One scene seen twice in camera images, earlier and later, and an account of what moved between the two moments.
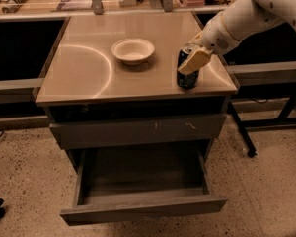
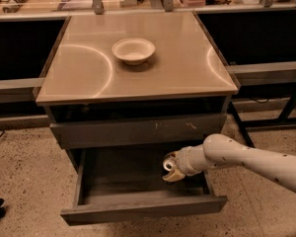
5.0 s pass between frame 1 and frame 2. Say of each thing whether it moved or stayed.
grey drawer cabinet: stayed
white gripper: moved
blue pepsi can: moved
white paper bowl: stayed
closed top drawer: stayed
